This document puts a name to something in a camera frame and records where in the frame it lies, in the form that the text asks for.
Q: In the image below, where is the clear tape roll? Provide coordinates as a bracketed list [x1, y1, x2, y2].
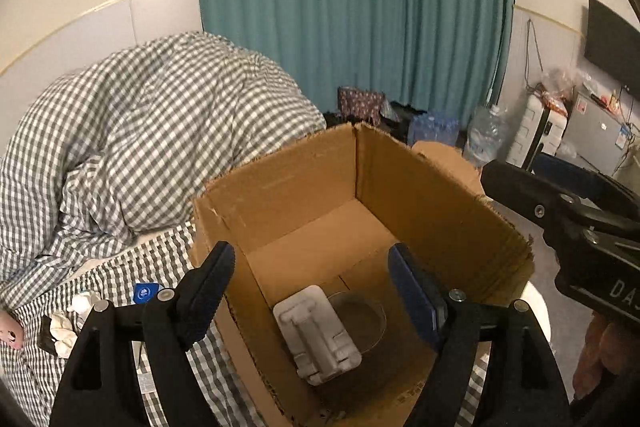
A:
[329, 291, 387, 353]

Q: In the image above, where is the white phone stand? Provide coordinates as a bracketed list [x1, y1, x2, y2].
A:
[272, 285, 362, 386]

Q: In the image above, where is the white cream tube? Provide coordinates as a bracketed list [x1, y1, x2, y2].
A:
[131, 340, 155, 395]

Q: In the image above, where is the cream lace cloth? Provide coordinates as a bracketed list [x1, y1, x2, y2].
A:
[48, 291, 102, 360]

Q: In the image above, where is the blue white tissue packet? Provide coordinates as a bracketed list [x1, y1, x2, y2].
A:
[132, 282, 163, 305]

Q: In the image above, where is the right hand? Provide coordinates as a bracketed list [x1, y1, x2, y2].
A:
[573, 312, 639, 400]

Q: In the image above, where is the grey mini fridge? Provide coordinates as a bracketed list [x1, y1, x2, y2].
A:
[562, 91, 629, 176]

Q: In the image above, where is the checkered bed sheet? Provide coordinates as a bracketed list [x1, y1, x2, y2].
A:
[0, 221, 492, 427]

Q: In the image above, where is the pink drink bottle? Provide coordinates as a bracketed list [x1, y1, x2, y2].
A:
[0, 309, 24, 350]

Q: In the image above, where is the white suitcase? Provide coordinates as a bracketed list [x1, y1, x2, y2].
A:
[506, 94, 567, 169]

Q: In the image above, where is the large water jug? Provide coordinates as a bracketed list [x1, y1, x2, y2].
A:
[463, 105, 508, 168]

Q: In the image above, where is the bottled water pack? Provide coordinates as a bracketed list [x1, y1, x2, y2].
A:
[408, 110, 460, 146]

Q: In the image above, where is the grey checkered duvet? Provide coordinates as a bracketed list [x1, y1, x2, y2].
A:
[1, 32, 326, 309]

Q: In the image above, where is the floral bag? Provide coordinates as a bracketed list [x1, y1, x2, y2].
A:
[337, 87, 386, 126]

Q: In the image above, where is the brown cardboard box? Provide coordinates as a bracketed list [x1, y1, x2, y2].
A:
[190, 124, 534, 426]

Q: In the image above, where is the wall television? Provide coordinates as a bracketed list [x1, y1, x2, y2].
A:
[585, 0, 640, 98]

